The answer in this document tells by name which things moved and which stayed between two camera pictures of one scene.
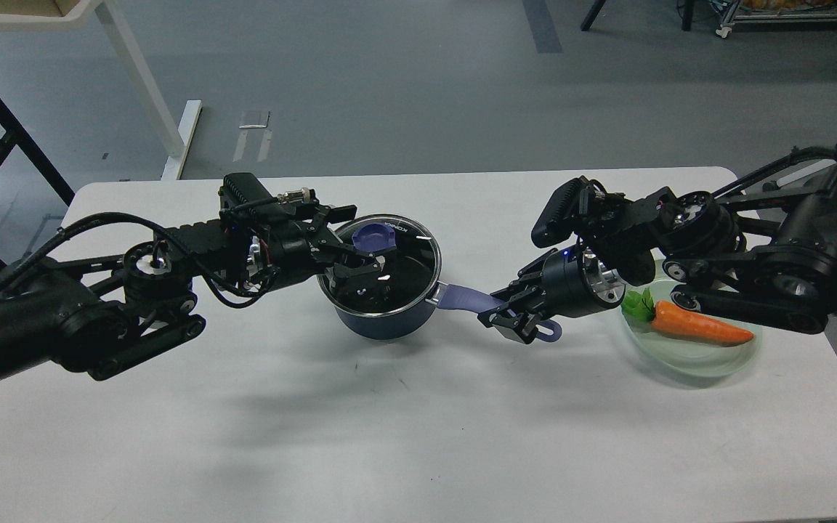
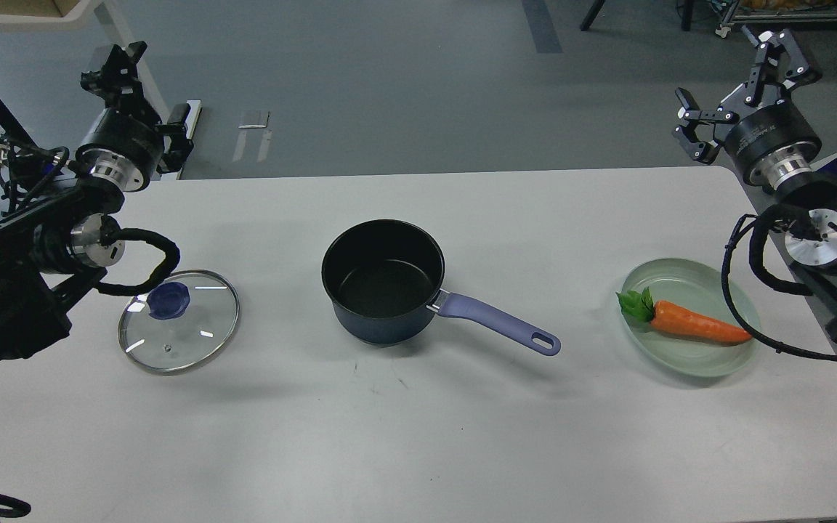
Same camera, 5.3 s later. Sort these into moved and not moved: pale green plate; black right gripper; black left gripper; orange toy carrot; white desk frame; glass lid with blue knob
Moved: black right gripper; black left gripper; glass lid with blue knob
Not moved: white desk frame; orange toy carrot; pale green plate
